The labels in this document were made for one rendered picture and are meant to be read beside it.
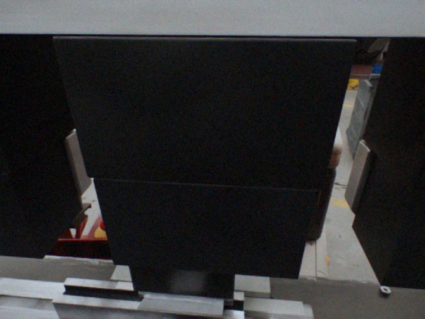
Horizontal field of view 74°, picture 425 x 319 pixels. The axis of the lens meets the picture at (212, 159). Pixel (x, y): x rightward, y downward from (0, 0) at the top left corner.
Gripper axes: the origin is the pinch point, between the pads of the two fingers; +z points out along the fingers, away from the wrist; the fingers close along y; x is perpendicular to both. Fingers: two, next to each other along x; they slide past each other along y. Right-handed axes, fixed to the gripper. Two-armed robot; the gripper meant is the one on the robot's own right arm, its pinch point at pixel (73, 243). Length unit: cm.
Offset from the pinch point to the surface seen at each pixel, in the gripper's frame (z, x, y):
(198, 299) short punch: -17, 34, 40
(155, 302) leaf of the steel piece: -17, 29, 40
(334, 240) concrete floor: 49, 112, -92
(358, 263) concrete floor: 54, 119, -75
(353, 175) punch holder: -31, 48, 41
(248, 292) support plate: -17, 39, 39
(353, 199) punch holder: -29, 48, 42
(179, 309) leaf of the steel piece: -17, 32, 42
